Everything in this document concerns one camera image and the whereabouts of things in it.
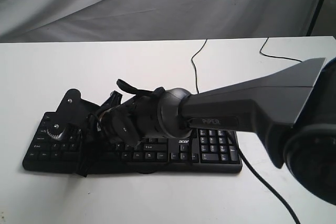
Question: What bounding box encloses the thick braided black cable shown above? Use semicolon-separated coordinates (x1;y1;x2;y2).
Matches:
228;132;302;224

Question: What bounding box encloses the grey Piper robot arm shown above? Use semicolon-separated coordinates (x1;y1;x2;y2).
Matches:
77;58;335;204

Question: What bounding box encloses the black computer keyboard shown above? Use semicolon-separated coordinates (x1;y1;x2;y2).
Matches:
22;112;242;175

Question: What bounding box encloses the black tripod stand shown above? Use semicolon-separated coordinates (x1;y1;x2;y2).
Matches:
306;0;324;36

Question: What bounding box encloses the grey backdrop cloth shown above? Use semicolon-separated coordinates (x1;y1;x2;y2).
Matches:
1;0;319;42

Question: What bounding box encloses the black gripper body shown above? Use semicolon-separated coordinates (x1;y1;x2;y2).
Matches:
69;99;114;177

